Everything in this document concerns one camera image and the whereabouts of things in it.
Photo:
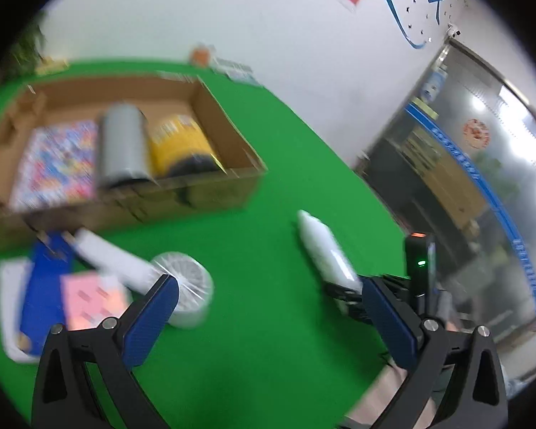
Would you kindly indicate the small orange object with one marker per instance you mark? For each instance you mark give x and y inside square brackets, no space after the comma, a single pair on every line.
[202,55]

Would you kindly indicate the green felt mat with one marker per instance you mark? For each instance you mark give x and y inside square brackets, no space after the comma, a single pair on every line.
[272,165]

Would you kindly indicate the white plastic bottle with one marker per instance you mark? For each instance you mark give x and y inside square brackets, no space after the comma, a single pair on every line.
[326,250]

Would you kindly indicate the cardboard box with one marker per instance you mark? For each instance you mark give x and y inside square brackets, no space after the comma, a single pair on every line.
[205,196]

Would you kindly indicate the pink card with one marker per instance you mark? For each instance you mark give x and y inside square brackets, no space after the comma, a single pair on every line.
[89,297]

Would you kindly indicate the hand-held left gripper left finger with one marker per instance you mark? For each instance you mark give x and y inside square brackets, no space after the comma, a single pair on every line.
[154,321]

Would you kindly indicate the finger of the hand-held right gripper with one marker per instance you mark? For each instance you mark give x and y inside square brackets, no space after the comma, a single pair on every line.
[397,290]
[344,299]

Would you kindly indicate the colourful printed toy box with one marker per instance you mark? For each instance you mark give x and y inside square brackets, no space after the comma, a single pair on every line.
[53,165]

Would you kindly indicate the white round ribbed fan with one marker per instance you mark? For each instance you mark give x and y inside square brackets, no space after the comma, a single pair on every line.
[190,281]

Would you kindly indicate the white plastic device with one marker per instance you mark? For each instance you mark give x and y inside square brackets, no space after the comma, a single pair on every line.
[9,304]

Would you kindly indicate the person's right forearm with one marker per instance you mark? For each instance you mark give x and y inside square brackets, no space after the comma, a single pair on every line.
[379,393]

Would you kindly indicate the white security camera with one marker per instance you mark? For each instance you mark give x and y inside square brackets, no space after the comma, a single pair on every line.
[454,31]

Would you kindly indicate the silver grey cylinder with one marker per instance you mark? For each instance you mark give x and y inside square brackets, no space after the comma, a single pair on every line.
[123,147]

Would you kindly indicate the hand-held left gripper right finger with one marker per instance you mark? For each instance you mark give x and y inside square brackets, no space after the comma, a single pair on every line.
[391,321]

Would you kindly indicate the blue box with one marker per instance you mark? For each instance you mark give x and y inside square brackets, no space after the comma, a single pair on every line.
[44,286]

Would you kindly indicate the potted green plant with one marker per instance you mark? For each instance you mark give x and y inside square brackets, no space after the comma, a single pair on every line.
[27,44]

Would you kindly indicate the red round door sticker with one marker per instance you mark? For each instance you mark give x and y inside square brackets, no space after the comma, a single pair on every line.
[476,132]

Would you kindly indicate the glass door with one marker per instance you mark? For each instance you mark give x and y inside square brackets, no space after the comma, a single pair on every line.
[451,178]

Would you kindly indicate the yellow can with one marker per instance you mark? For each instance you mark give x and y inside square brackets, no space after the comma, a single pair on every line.
[178,143]

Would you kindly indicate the white tube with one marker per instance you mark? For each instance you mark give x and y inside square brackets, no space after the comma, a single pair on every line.
[111,257]

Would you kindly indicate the small yellow object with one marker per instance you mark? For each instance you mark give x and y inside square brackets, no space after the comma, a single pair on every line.
[52,66]

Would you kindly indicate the small pale object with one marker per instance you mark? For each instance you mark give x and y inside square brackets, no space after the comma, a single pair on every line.
[236,71]

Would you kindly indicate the blue wall decal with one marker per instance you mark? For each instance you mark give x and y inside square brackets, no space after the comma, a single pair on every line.
[395,13]

